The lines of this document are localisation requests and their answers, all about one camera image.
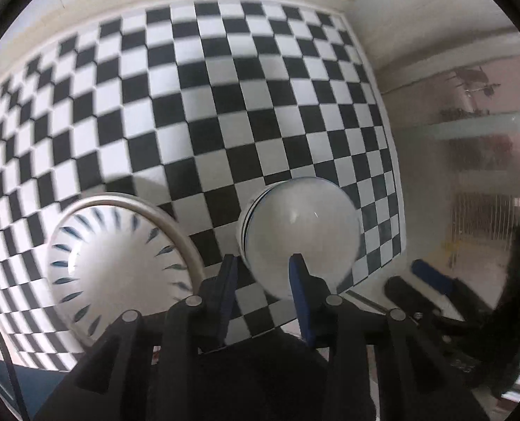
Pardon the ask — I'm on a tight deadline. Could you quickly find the black and white checkered tablecloth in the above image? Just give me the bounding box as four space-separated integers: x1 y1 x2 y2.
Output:
0 0 408 372

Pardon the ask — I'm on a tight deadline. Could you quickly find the white bowl blue dash pattern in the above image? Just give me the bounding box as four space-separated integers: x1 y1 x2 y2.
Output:
46 204 195 348

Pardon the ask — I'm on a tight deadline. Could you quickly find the black cable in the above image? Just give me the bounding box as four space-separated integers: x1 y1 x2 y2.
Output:
0 300 29 421

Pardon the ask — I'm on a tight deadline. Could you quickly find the blue cabinet panel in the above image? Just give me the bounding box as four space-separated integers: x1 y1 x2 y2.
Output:
0 351 74 421

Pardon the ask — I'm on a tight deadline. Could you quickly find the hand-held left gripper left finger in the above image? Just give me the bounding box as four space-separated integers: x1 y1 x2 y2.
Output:
32 253 239 421

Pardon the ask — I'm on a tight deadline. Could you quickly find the white slatted rack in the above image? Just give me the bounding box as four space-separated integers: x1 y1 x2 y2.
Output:
452 192 515 243

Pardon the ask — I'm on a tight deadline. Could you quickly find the large white bowl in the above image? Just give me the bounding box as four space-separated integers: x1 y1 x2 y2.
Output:
62 193 205 301

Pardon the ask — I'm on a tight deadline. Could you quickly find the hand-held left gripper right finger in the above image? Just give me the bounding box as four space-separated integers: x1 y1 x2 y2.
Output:
288 252 491 421

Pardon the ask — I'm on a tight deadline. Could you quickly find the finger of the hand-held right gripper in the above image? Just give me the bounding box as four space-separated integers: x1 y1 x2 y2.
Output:
411 259 459 300
383 275 444 322

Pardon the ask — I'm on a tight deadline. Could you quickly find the white bowl with blue stripes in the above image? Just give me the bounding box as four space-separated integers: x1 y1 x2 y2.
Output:
237 176 361 301

